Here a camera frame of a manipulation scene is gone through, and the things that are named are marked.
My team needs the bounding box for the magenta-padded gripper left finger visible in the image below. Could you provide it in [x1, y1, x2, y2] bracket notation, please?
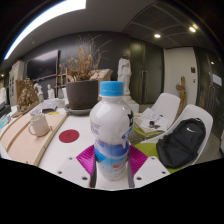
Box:
[54, 144, 98, 189]

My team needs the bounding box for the black backpack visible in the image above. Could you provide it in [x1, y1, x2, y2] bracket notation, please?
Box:
[155, 117, 207, 170]

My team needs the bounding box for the white chair with green cushion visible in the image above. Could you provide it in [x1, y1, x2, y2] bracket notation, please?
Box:
[133, 103, 214, 174]
[132, 92, 182, 138]

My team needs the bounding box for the stack of loose papers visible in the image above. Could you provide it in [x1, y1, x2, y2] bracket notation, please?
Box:
[134, 107, 169, 133]

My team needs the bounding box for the white blue-capped drink bottle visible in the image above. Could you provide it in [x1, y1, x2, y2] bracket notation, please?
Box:
[89, 80, 135, 182]

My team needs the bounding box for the dried plant in grey pot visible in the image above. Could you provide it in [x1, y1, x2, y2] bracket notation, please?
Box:
[59, 34, 113, 110]

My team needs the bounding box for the green-tinted spray bottle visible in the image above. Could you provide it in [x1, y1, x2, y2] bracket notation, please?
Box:
[37, 84, 45, 104]

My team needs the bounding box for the wooden figure sculpture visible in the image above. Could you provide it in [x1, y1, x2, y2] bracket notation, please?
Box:
[175, 75, 188, 118]

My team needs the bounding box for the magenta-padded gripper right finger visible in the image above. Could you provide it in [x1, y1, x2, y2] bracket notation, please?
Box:
[126, 144, 171, 189]

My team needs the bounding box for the wooden easel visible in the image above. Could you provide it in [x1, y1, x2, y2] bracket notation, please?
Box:
[54, 68, 69, 98]

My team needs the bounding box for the small white figure statue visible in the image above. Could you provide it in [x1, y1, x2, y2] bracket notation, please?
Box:
[46, 83, 56, 100]

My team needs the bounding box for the brown cardboard box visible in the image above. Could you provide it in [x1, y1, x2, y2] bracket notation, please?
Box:
[89, 68, 114, 101]

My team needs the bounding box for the white plaster torso statue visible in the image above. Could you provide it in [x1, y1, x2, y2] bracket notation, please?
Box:
[117, 57, 133, 97]

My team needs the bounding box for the white storage cabinet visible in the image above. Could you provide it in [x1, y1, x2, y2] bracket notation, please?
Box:
[8, 60, 25, 107]

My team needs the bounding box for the flat round red coaster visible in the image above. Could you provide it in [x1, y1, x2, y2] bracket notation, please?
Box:
[58, 129, 80, 144]

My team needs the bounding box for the grey plant saucer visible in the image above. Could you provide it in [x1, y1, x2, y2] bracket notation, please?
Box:
[64, 103, 94, 117]

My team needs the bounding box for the long ceiling strip light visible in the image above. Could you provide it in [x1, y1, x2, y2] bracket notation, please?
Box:
[3, 0, 88, 61]

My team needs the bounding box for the white ceramic mug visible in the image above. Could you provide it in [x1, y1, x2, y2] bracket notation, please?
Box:
[27, 113, 51, 138]

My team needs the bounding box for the dark wall screen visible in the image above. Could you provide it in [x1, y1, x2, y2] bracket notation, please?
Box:
[25, 49, 61, 81]

